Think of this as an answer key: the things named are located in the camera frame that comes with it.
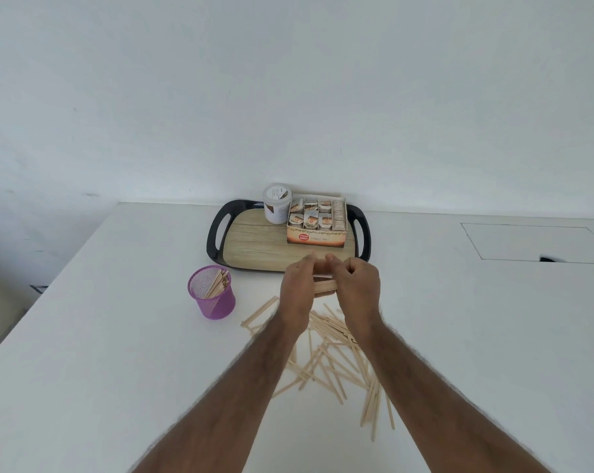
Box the white jar with brown label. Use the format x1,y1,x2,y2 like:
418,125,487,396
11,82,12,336
263,184,294,225

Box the person's right hand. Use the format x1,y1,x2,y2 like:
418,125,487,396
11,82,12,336
325,253,382,327

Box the purple mesh cup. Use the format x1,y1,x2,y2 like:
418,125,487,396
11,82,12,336
187,265,236,320

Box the scattered pile of wooden sticks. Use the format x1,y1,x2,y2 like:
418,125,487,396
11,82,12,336
241,295,396,443

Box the person's left hand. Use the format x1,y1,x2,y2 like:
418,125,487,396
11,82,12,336
277,254,338,334

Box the rows of small sachets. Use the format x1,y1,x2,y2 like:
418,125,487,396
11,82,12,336
289,198,346,231

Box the black tray with wood-look surface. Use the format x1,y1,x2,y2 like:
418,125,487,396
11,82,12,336
207,200,372,275

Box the person's left forearm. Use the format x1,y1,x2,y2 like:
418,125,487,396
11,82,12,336
132,312,311,473

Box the person's right forearm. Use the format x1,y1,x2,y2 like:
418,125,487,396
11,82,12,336
345,317,555,473

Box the wooden sticks standing in cup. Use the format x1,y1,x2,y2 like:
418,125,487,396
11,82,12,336
203,269,230,299

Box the open cardboard box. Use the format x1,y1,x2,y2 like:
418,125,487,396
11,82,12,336
286,194,349,248

